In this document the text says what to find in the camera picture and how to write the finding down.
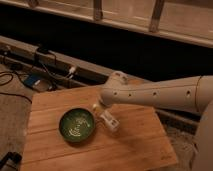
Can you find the small white bottle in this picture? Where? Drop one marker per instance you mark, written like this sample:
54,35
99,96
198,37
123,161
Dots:
109,120

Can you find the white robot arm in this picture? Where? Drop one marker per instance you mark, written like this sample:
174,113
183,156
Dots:
191,94

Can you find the green ceramic bowl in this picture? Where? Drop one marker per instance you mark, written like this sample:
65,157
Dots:
76,125

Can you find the white plug connector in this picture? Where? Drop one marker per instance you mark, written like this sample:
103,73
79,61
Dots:
72,71

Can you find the wooden bamboo board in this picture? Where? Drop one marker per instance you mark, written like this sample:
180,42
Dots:
140,143

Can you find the black power adapter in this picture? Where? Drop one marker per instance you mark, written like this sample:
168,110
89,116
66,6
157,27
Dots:
42,50

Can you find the blue electronic box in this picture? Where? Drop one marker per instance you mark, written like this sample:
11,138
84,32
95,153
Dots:
32,80

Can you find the black clamp at corner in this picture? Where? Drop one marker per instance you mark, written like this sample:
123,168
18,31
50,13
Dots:
13,156

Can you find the wooden railing frame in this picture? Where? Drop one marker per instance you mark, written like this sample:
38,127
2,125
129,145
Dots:
189,21

